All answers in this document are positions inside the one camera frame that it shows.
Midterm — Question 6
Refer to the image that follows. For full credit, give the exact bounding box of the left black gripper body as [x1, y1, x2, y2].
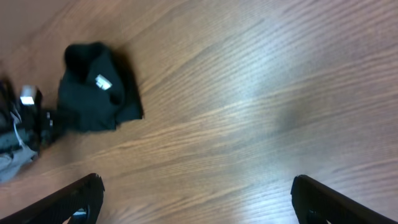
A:
[1, 80, 67, 153]

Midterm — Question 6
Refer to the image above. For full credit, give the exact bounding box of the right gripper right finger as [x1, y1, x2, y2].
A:
[290, 175, 397, 224]

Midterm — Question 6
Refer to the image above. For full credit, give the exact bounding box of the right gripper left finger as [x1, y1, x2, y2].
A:
[1, 173, 105, 224]

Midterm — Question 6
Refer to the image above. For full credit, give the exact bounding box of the black t-shirt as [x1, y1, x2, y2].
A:
[57, 42, 144, 133]

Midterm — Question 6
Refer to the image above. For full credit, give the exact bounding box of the folded grey shirt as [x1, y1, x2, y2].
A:
[1, 147, 38, 183]

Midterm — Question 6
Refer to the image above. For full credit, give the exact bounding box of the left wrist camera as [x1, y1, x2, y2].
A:
[19, 85, 38, 106]

